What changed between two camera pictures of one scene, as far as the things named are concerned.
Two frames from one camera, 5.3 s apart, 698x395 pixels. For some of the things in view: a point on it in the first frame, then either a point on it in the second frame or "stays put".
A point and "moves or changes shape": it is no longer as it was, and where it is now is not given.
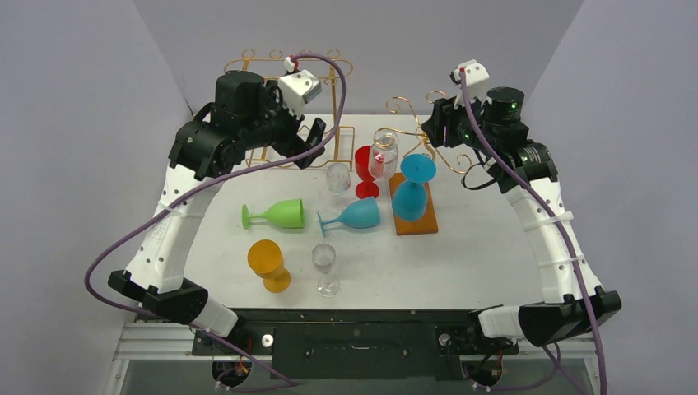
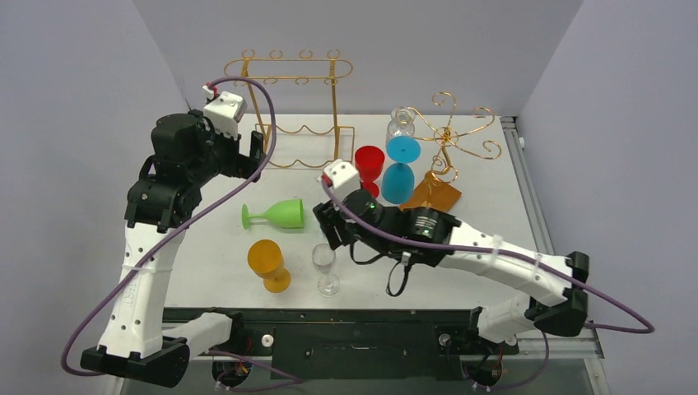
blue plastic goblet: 410,197 → 398,178
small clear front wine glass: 323,256 stays put
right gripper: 443,129 → 329,225
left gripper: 293,146 → 241,165
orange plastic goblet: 266,259 stays put
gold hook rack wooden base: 425,225 moves or changes shape
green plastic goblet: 288,213 stays put
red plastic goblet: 366,189 stays put
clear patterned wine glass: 383,154 → 401,123
